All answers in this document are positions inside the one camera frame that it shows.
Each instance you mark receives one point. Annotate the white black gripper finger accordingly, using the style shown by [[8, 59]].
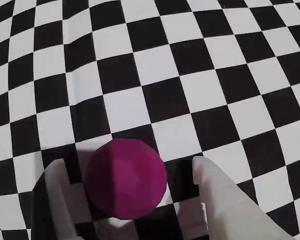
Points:
[[57, 200]]

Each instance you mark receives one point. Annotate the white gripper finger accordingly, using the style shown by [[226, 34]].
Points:
[[227, 207]]

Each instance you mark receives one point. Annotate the pink faceted ball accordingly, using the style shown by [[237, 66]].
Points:
[[125, 180]]

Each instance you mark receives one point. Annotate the black white checkered cloth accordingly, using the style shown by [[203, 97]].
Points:
[[165, 75]]

